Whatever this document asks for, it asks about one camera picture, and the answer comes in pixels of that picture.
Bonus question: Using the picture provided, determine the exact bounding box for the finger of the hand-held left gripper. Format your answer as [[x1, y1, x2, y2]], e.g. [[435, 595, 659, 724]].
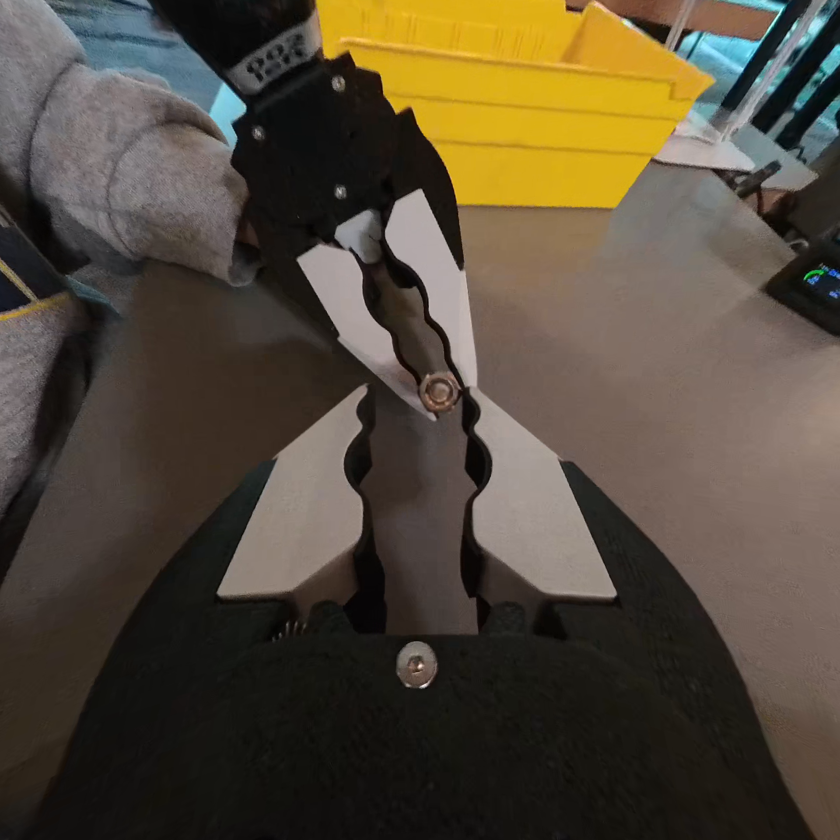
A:
[[297, 213, 439, 422], [379, 189, 480, 391]]

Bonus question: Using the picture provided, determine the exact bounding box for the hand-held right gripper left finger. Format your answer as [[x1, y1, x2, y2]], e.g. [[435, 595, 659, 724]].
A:
[[217, 385, 387, 635]]

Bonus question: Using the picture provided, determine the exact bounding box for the person's grey sweatshirt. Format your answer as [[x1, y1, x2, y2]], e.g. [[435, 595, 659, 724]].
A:
[[0, 289, 96, 522]]

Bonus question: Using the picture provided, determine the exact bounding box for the white stand base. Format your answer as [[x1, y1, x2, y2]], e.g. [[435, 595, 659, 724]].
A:
[[653, 110, 757, 173]]

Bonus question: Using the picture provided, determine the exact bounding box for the black device with screen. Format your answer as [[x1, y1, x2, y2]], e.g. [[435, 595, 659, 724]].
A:
[[764, 226, 840, 337]]

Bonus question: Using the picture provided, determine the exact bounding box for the clear acrylic post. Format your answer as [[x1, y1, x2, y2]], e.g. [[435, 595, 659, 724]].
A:
[[718, 0, 829, 144]]

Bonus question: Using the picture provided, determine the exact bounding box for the small black clamp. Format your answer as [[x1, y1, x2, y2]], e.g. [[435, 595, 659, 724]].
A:
[[734, 159, 788, 199]]

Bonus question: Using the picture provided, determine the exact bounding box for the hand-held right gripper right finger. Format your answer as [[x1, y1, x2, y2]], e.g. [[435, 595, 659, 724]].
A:
[[461, 388, 620, 635]]

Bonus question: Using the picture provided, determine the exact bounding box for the dark blue badge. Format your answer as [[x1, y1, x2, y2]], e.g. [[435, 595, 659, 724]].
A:
[[0, 220, 74, 324]]

